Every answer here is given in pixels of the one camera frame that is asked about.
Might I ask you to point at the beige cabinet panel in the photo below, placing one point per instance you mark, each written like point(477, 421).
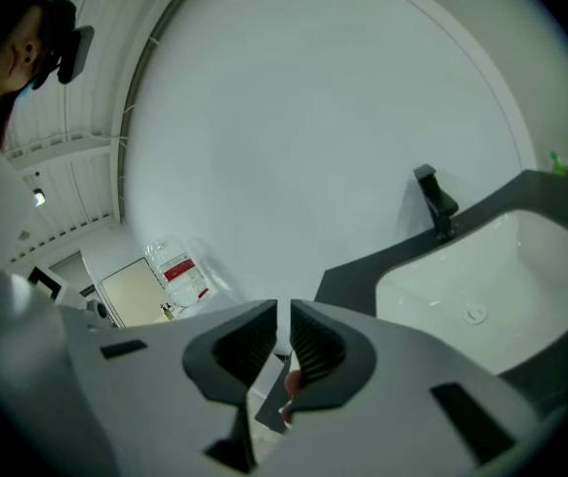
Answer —
point(132, 291)

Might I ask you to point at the black head-mounted camera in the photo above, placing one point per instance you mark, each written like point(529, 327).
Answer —
point(68, 43)

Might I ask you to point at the person's right hand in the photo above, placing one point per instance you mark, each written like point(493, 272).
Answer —
point(294, 385)

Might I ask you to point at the white sink basin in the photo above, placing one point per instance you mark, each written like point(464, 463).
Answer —
point(468, 266)

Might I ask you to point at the small yellow bottle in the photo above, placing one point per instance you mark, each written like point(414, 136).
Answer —
point(167, 312)

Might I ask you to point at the green bottle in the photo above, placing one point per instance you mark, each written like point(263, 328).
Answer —
point(558, 164)

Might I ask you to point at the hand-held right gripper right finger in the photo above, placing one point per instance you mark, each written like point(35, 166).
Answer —
point(324, 351)

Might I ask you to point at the round sink drain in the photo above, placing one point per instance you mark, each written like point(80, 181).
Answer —
point(475, 313)

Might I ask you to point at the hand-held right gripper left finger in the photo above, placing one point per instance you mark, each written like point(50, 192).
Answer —
point(244, 351)

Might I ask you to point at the large red label water bottle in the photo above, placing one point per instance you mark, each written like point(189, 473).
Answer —
point(175, 271)

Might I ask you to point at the person's face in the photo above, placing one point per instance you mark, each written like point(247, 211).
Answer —
point(13, 52)

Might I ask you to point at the large clear water bottle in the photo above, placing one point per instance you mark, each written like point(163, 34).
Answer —
point(212, 264)

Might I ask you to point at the black faucet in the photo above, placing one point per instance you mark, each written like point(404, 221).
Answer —
point(435, 199)

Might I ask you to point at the ceiling lamp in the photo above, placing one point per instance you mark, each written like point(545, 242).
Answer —
point(39, 196)

